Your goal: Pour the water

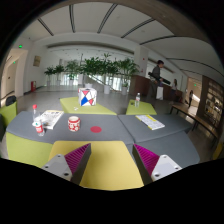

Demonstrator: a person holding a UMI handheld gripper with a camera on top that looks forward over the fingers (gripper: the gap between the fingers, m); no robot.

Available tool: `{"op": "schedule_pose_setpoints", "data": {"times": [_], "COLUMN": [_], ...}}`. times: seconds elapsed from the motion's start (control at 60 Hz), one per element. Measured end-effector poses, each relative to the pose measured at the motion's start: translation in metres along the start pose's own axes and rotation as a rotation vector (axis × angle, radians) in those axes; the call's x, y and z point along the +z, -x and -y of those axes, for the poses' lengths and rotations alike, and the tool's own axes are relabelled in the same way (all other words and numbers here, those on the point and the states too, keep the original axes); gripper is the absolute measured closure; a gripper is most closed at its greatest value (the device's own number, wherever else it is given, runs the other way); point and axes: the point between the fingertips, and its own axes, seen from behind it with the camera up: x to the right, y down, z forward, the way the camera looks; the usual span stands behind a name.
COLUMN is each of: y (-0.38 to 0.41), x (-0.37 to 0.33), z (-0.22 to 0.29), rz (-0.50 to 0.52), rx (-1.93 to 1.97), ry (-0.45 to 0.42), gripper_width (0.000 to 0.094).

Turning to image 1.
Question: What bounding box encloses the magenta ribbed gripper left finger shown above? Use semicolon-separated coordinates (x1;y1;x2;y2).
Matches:
41;142;92;185

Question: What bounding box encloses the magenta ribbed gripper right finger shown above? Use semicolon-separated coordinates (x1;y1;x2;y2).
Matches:
132;143;183;186

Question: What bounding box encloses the clear bottle red label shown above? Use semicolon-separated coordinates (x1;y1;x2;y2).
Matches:
33;104;45;137

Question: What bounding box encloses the distant clear water bottle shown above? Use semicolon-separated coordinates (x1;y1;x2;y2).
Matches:
135;93;141;107

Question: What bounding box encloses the yellow front table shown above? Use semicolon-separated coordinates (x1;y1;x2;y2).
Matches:
49;141;143;190

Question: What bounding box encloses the grey modular table right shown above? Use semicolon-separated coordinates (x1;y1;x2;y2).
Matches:
118;115;200;168

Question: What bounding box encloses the grey modular table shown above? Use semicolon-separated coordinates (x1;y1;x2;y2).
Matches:
118;115;200;168
6;111;134;144

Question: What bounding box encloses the red round coaster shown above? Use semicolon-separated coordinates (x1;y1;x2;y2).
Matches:
90;126;102;133

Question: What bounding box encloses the grey modular table left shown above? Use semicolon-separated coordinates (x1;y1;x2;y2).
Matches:
6;111;134;144

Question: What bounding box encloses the red white patterned mug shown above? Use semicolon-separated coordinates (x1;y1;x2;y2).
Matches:
68;116;80;132

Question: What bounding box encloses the yellow white booklet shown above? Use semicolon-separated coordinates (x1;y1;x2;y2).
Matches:
136;115;165;130

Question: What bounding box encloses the magazine on grey table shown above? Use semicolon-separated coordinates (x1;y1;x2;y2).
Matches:
40;110;64;130

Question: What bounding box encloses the lime green table right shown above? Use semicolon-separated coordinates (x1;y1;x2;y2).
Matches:
126;100;156;115

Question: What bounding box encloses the lime green table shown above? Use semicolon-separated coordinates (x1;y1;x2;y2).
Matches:
60;97;115;115
126;100;156;115

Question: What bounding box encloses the lime green table left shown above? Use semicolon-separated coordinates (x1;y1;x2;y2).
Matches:
60;97;115;115

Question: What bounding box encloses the red blue white cube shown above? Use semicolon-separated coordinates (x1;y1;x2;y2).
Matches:
78;88;97;106

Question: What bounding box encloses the wooden bench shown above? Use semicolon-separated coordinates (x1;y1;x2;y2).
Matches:
170;104;218;144

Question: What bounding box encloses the brown reception counter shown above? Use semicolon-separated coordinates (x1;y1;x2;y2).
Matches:
129;74;178;101

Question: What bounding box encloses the lime green chair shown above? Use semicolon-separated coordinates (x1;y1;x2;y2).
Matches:
0;102;17;127

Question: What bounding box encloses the wooden bookshelf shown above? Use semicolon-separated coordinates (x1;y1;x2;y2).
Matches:
197;76;224;127

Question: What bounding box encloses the red fire extinguisher box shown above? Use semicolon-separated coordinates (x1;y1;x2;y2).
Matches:
31;81;36;92

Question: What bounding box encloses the person in dark jacket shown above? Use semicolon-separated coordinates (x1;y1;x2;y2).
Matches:
148;60;164;100

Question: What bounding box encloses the potted green plants row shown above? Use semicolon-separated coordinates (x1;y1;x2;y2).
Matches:
44;53;139;92

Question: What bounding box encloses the framed wall picture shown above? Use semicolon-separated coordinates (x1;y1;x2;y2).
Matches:
33;56;41;67

